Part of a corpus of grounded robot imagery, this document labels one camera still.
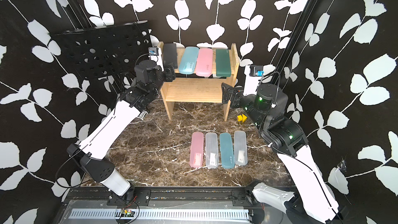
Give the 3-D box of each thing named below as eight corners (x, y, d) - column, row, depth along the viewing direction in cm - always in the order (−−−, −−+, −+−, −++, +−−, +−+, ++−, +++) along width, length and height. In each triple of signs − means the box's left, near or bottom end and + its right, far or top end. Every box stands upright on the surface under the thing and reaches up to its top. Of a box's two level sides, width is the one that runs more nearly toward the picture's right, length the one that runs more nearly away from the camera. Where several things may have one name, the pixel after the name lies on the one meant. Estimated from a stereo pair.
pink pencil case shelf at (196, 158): (189, 167, 86) (189, 165, 84) (191, 133, 99) (191, 131, 98) (203, 167, 86) (203, 166, 84) (203, 133, 99) (203, 131, 98)
